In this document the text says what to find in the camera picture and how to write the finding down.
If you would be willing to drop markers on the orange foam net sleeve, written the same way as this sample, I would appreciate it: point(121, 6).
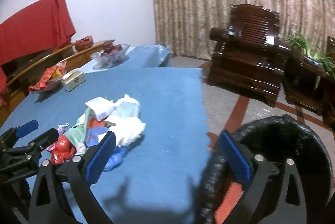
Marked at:
point(97, 127)

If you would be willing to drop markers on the dark wooden armchair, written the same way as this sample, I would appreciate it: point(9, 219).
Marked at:
point(249, 56)

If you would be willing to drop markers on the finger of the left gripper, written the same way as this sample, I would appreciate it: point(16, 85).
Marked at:
point(26, 128)
point(36, 141)

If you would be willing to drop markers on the glass snack dish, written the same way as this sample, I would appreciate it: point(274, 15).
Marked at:
point(49, 86)

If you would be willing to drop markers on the dark red apples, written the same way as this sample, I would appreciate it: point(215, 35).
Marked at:
point(109, 47)

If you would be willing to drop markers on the black lined trash bin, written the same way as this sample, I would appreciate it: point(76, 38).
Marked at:
point(277, 138)

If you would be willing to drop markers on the red snack packets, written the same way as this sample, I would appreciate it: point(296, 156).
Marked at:
point(56, 71)

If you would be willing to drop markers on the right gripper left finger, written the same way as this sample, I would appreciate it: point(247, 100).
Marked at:
point(49, 203)

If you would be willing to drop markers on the red ornament on sideboard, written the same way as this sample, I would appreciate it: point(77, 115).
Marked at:
point(84, 43)

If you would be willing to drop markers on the green potted plant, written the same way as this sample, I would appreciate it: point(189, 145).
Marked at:
point(301, 48)

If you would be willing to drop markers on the white blue plastic pouch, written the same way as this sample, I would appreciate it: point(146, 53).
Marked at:
point(125, 122)

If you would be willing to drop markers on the red cloth cover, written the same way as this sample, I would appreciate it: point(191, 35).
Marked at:
point(43, 25)

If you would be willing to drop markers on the wooden sideboard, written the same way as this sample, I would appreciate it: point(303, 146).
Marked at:
point(19, 81)

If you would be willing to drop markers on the white blue medicine box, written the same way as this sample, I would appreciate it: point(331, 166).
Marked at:
point(100, 107)

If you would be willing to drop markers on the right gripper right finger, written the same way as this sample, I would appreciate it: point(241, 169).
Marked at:
point(271, 192)

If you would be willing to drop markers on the dark wooden side table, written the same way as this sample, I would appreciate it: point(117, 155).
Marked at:
point(306, 84)

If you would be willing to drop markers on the blue plastic bag scrap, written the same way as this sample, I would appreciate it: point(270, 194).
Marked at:
point(108, 153)

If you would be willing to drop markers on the red plastic bag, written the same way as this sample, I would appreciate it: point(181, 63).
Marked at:
point(63, 151)

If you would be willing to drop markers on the glass fruit bowl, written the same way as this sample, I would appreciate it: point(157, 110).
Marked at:
point(106, 61)

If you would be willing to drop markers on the tissue box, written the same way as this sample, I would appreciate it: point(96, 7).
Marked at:
point(73, 79)

